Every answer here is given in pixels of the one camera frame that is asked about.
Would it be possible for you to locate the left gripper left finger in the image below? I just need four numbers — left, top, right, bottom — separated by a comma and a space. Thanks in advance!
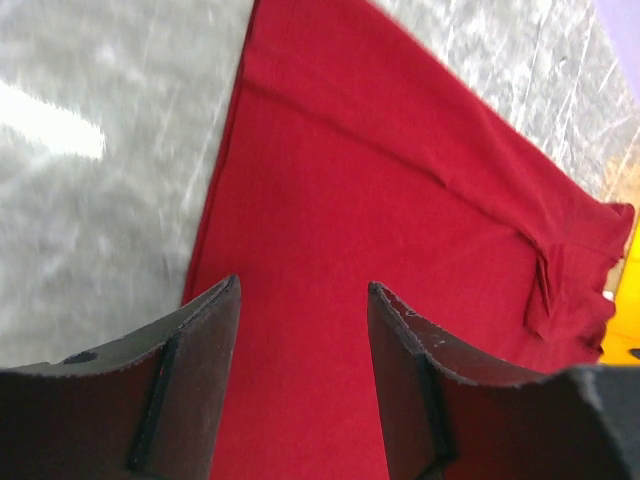
1, 276, 241, 479

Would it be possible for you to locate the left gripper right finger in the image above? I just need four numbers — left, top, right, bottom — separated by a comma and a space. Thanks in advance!
367, 283, 639, 479

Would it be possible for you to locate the yellow plastic tray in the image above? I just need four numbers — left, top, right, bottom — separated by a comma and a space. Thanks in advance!
600, 232, 640, 366

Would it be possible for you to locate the red t shirt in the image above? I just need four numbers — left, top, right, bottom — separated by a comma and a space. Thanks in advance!
184, 1, 634, 479

